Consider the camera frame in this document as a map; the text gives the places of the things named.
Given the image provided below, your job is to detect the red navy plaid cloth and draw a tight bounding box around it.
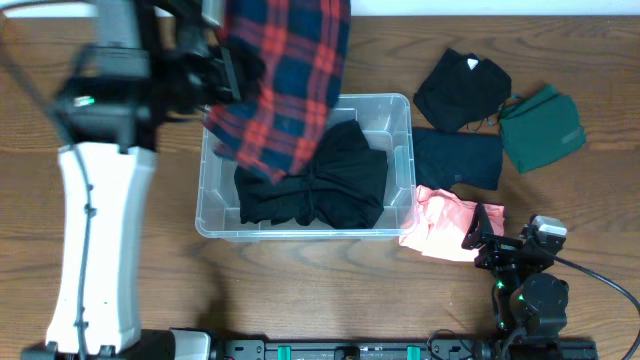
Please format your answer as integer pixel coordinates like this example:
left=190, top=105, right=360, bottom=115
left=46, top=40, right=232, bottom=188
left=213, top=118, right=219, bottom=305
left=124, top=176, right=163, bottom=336
left=204, top=0, right=351, bottom=182

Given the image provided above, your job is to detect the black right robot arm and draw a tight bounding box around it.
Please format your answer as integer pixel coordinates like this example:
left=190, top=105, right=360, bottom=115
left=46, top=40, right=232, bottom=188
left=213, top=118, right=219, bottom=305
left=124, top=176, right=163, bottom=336
left=462, top=204, right=569, bottom=341

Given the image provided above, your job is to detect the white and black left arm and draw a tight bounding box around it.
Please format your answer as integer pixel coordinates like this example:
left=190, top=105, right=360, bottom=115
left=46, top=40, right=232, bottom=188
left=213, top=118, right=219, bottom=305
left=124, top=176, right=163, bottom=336
left=22, top=1, right=262, bottom=359

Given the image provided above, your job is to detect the clear plastic storage container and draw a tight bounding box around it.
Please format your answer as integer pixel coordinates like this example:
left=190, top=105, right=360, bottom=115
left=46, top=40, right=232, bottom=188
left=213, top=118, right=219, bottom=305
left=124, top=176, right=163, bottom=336
left=195, top=93, right=416, bottom=243

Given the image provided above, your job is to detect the coral pink crumpled cloth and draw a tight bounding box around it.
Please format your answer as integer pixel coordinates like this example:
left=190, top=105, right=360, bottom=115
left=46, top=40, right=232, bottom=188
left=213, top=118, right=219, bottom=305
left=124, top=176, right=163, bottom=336
left=399, top=185, right=479, bottom=262

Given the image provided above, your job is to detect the dark navy folded garment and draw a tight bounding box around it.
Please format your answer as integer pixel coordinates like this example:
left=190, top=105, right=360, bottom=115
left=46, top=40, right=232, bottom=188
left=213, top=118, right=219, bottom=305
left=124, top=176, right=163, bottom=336
left=413, top=128, right=503, bottom=191

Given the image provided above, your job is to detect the dark green folded garment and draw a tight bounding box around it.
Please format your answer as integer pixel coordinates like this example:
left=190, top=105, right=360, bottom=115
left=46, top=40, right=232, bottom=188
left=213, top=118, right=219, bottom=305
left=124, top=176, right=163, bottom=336
left=499, top=84, right=586, bottom=174

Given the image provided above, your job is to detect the black folded garment with tag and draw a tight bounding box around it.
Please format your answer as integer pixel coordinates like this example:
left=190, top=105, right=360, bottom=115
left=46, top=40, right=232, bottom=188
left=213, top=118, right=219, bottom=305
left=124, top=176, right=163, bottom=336
left=413, top=48, right=512, bottom=132

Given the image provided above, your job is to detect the black right camera cable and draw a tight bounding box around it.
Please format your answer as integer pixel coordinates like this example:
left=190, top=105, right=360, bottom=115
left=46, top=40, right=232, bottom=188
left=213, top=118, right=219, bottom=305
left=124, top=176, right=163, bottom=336
left=549, top=254, right=640, bottom=360

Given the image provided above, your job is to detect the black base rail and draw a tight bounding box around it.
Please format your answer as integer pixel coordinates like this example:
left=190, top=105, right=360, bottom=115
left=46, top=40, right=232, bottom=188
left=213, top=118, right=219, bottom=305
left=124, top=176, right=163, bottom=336
left=208, top=337, right=599, bottom=360

